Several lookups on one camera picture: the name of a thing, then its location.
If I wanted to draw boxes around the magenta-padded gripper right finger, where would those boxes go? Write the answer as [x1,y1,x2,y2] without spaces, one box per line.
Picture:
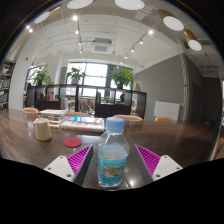
[134,143,184,186]

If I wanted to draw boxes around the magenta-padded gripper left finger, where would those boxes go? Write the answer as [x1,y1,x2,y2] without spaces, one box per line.
[43,143,94,187]

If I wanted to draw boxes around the clear blue-capped water bottle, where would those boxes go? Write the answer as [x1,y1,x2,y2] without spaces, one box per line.
[97,116,131,190]

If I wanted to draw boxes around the flat round red coaster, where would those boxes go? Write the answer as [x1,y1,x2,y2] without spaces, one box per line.
[63,137,83,148]

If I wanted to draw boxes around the cream ceramic cup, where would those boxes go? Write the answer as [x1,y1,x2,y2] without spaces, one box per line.
[34,117,53,142]

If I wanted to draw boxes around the large blue-covered book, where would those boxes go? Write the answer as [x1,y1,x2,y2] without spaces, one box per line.
[59,115,106,134]

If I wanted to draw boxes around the stack of books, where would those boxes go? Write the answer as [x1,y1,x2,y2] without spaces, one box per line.
[33,108,69,129]

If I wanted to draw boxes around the group of orange chairs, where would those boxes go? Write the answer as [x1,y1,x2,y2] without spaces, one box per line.
[22,107,174,123]

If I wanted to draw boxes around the dark divider shelf unit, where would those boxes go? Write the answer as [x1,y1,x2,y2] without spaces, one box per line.
[24,83,148,120]

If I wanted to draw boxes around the bushy potted plant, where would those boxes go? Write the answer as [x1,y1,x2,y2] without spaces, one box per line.
[30,64,53,87]

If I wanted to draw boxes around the small white-potted plant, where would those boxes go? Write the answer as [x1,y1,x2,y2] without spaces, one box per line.
[65,66,86,85]

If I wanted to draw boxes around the tall bookshelf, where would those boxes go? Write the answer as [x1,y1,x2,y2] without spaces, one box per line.
[0,59,16,110]

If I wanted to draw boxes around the large dark-potted plant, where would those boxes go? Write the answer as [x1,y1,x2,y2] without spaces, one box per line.
[109,66,136,90]

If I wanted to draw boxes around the large window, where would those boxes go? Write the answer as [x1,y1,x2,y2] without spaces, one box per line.
[66,62,134,98]

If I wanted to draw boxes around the ceiling air conditioner unit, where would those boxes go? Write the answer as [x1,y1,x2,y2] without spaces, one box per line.
[91,37,113,54]

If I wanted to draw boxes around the ceiling track spotlights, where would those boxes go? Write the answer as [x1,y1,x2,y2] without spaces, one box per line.
[25,14,155,59]

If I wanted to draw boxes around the round white ceiling lamps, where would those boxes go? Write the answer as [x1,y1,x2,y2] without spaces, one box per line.
[33,0,204,53]

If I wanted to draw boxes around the white wall panel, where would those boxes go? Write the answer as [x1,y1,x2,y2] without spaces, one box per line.
[153,100,182,122]

